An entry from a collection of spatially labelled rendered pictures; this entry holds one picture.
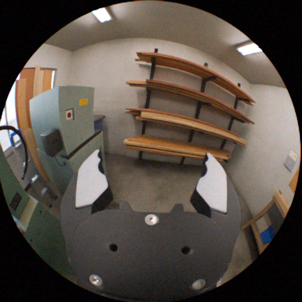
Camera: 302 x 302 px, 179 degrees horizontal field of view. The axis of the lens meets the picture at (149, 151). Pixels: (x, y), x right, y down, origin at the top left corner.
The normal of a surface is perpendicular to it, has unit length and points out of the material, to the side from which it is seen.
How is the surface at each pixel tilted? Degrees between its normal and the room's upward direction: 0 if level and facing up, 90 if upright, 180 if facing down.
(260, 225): 90
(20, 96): 87
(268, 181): 90
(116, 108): 90
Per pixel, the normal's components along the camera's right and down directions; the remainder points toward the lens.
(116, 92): -0.04, 0.50
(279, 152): -0.99, -0.14
